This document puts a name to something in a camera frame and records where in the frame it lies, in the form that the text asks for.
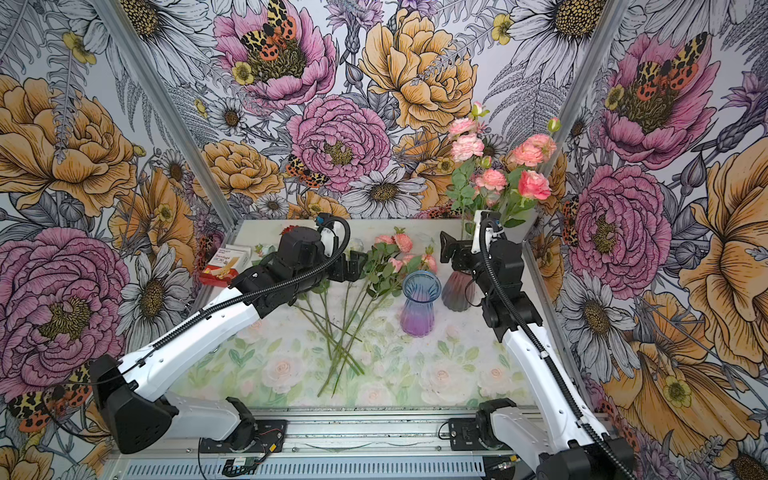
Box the dark pink glass vase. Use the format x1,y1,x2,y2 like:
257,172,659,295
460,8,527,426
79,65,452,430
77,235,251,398
441,271,474,312

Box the blue purple glass vase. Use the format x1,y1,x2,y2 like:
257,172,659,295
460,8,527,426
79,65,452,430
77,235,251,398
400,270,442,338

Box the pink rose stem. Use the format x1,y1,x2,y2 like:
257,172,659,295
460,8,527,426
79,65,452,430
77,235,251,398
470,157,509,209
505,117,561,171
498,168,552,228

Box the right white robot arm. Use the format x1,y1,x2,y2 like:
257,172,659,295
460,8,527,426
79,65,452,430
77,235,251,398
440,210,635,479

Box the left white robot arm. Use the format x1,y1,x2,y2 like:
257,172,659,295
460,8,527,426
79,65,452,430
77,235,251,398
89,213,367,454

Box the pink rose bunch on table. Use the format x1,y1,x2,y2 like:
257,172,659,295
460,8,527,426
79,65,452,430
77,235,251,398
295,227,437,395

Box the red white snack box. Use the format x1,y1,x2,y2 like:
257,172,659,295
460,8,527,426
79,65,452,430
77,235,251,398
200,244,252,287

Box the white vent grille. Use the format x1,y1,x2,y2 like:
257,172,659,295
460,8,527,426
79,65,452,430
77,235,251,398
111,456,486,479

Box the aluminium front rail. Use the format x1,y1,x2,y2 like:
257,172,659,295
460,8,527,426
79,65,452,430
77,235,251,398
107,410,625,460

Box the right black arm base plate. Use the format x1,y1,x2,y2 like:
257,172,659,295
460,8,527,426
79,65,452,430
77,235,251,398
447,409,537,452

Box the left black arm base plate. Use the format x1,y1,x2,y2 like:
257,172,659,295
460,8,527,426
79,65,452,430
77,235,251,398
199,420,288,455

